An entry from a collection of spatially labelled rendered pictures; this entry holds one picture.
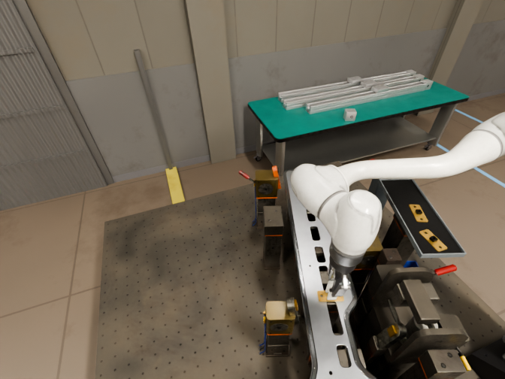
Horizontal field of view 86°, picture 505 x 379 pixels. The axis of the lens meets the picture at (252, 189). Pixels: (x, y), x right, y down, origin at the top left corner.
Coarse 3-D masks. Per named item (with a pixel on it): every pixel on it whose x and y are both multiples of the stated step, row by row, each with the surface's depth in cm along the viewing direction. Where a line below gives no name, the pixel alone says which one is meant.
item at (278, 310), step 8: (272, 304) 85; (280, 304) 85; (264, 312) 87; (272, 312) 83; (280, 312) 83; (288, 312) 83; (264, 320) 85; (272, 320) 82; (280, 320) 82; (288, 320) 82; (272, 328) 86; (280, 328) 85; (288, 328) 86; (272, 336) 92; (280, 336) 92; (288, 336) 92; (272, 344) 97; (280, 344) 97; (288, 344) 98; (272, 352) 102; (280, 352) 102; (288, 352) 104
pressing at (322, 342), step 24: (288, 192) 131; (312, 240) 108; (312, 264) 100; (312, 288) 93; (312, 312) 87; (312, 336) 82; (336, 336) 82; (312, 360) 78; (336, 360) 77; (360, 360) 77
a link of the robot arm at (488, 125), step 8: (504, 112) 77; (488, 120) 78; (496, 120) 75; (504, 120) 73; (480, 128) 76; (488, 128) 75; (496, 128) 74; (504, 128) 72; (504, 136) 73; (504, 144) 73; (504, 152) 74
